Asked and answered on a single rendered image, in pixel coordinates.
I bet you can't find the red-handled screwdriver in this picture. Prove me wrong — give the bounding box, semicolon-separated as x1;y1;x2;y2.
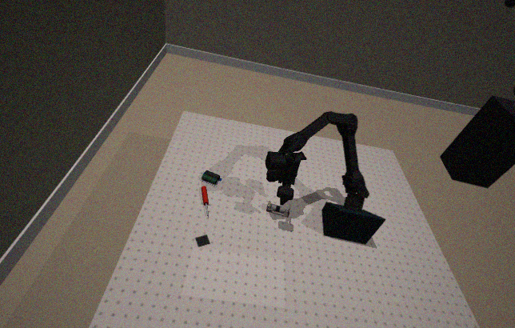
202;186;209;216

